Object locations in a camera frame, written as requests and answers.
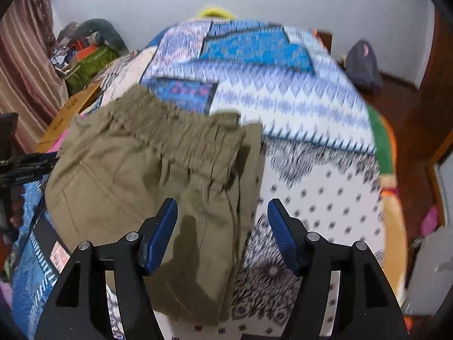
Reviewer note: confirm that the olive green pants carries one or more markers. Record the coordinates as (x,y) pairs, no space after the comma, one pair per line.
(124,170)

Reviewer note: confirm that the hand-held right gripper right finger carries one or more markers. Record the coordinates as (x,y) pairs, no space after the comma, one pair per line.
(283,233)

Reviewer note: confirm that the green fabric bag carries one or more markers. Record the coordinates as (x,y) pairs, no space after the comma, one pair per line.
(92,65)

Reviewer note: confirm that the grey backpack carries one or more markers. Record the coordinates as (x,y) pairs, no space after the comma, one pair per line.
(362,63)

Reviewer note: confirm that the striped brown curtain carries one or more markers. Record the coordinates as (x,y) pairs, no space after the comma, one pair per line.
(28,60)

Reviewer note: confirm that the white bedside cabinet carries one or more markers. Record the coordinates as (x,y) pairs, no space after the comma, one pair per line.
(431,272)

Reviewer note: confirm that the dark wooden bed post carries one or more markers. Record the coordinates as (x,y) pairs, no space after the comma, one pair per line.
(325,40)

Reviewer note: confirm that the wooden lap table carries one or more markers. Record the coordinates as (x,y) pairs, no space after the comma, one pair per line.
(70,106)

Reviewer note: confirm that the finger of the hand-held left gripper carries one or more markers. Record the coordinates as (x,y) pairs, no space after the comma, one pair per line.
(32,166)

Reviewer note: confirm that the yellow hoop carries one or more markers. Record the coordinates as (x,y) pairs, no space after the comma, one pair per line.
(212,10)

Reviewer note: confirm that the bright pink item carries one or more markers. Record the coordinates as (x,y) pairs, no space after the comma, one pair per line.
(430,219)

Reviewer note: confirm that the blue patchwork blanket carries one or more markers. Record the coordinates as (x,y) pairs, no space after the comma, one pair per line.
(300,113)

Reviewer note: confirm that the brown wooden door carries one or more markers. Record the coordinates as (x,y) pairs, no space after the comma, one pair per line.
(437,53)

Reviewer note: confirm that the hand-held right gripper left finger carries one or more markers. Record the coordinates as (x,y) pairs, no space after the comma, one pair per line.
(162,233)

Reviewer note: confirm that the striped bedding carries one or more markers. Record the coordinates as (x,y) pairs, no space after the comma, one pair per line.
(116,74)

